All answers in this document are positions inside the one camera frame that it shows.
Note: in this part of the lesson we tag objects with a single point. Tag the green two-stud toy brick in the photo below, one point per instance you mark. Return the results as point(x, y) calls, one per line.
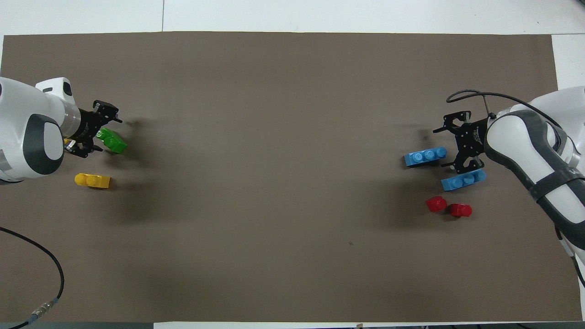
point(114, 142)

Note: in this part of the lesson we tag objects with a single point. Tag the brown table mat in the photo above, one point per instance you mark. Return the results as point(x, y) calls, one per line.
point(292, 114)

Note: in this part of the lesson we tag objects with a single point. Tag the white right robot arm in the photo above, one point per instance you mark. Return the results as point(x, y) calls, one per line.
point(530, 146)

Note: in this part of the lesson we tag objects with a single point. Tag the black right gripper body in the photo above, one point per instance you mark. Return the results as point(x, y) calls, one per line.
point(473, 139)

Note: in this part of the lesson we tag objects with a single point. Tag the blue three-stud toy brick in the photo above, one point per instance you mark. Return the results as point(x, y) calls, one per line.
point(462, 182)
point(424, 157)

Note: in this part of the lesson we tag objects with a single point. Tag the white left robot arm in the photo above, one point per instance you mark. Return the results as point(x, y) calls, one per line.
point(27, 132)

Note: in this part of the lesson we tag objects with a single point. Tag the red one-stud toy brick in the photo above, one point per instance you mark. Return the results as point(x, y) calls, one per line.
point(436, 204)
point(460, 210)

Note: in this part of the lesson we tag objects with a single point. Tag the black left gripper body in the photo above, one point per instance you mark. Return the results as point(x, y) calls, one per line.
point(86, 124)

